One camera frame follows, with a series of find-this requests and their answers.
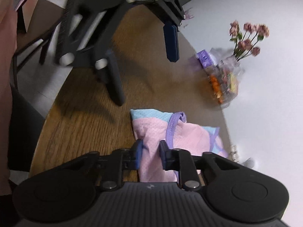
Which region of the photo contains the clear plastic snack bag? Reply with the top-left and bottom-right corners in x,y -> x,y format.
205,49 -> 246,105

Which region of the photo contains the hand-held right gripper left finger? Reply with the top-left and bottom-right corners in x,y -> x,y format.
60,139 -> 143,191

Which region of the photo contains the purple tissue pack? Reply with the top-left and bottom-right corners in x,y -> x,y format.
195,49 -> 215,69

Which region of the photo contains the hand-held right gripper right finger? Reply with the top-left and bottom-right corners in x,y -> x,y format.
159,141 -> 238,191

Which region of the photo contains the pink and blue mesh vest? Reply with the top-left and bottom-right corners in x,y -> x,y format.
130,109 -> 229,183

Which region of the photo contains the purple branch decoration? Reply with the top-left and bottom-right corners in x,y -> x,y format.
183,8 -> 195,21

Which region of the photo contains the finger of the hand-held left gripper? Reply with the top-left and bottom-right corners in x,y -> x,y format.
55,0 -> 133,107
151,0 -> 186,63

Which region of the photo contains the dried pink flower bouquet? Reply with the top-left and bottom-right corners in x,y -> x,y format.
228,20 -> 270,61

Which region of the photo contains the white power strip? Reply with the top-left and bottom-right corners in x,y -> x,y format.
230,144 -> 239,162

